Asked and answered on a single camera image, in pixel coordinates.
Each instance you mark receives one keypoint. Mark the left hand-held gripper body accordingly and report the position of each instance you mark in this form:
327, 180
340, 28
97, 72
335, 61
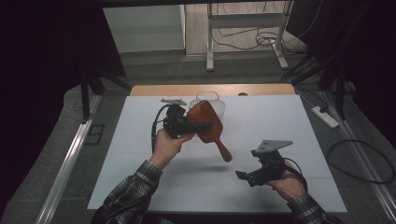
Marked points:
176, 123

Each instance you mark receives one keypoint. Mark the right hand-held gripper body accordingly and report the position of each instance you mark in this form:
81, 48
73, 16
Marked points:
269, 166

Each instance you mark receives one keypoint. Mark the wooden hairbrush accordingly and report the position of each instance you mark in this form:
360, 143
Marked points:
205, 115

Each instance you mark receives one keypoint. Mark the white plastic basket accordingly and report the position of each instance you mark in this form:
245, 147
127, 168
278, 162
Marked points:
218, 105

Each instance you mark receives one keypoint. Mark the person's left hand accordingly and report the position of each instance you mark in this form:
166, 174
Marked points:
166, 149

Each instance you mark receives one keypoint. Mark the person's right hand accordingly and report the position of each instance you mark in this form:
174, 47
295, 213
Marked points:
289, 186

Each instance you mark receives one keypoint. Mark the white table cover sheet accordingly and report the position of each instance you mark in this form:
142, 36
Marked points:
264, 118

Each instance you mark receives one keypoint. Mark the white power strip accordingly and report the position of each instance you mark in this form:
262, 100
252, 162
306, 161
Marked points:
326, 118

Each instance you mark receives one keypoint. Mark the black plug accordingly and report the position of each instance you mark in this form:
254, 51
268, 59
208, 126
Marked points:
323, 109

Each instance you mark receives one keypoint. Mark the white panel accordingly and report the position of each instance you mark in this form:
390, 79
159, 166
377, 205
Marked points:
143, 28

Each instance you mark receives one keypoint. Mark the dark curtain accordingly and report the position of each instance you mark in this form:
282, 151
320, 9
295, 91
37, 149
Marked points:
40, 62
367, 46

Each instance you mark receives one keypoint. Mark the aluminium floor rail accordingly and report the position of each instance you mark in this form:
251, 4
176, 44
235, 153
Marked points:
378, 189
63, 171

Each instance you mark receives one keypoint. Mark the white metal desk frame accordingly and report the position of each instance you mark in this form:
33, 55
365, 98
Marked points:
246, 21

